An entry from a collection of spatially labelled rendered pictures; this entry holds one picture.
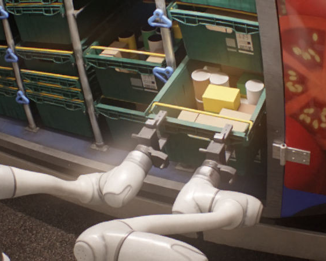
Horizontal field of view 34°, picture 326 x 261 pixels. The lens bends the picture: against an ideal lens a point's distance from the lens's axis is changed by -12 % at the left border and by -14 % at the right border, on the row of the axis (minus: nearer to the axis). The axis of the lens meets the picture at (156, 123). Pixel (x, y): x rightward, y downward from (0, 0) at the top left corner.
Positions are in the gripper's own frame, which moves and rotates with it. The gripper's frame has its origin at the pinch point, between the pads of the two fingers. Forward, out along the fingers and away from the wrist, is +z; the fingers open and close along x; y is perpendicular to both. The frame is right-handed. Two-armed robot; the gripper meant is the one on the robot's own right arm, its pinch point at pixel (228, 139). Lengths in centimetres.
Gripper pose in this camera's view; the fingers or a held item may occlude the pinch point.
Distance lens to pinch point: 206.3
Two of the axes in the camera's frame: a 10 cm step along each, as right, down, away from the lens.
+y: -8.8, -1.8, 4.4
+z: 4.4, -6.4, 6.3
